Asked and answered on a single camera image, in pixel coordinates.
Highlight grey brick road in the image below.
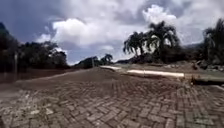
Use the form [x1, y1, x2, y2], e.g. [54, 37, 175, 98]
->
[0, 66, 224, 128]

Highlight small palm tree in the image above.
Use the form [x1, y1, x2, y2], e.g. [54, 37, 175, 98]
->
[99, 53, 114, 66]

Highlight pair of palm trees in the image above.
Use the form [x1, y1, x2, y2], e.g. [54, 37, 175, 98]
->
[122, 20, 183, 64]

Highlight pale concrete kerb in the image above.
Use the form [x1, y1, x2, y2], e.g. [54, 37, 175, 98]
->
[99, 65, 186, 80]

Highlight thin pole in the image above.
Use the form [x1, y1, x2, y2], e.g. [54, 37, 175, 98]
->
[13, 51, 19, 81]

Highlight large dark trees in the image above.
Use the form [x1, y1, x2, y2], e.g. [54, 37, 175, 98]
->
[0, 21, 71, 73]

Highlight row of trees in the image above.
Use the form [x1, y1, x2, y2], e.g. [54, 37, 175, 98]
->
[71, 55, 103, 69]

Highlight grey ground strip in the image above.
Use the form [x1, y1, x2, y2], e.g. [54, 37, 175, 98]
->
[116, 61, 224, 85]

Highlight brown earth verge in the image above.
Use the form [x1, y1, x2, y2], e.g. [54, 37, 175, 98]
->
[0, 68, 81, 84]

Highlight dark bushes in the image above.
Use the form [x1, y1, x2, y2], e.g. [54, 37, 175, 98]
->
[128, 46, 201, 65]

